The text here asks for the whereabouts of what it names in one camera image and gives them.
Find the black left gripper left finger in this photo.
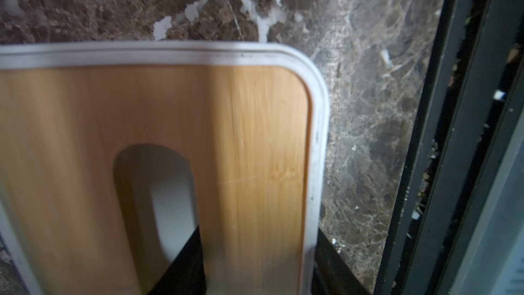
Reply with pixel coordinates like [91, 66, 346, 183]
[147, 227, 207, 295]

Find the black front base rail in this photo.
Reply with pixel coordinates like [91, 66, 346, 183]
[375, 0, 523, 294]

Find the white box bamboo lid front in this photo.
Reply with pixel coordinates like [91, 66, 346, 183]
[1, 41, 330, 294]

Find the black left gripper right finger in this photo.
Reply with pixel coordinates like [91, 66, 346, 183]
[311, 229, 370, 295]

